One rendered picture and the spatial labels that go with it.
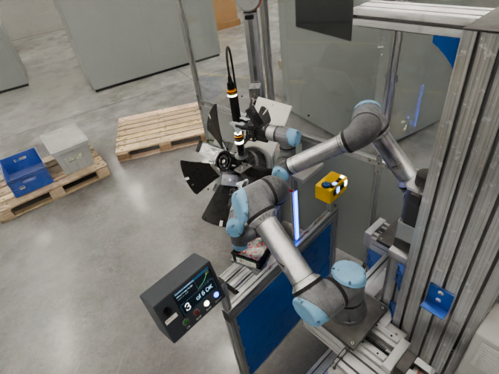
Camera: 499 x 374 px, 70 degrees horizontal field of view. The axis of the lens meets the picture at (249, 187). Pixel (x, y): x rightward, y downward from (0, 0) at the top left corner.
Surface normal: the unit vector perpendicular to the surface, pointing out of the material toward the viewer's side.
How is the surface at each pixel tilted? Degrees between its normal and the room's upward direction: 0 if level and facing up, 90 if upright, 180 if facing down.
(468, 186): 90
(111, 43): 90
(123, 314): 0
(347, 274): 8
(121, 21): 90
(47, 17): 90
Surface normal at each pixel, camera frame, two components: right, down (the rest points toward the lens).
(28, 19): 0.50, 0.48
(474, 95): -0.73, 0.48
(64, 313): -0.11, -0.78
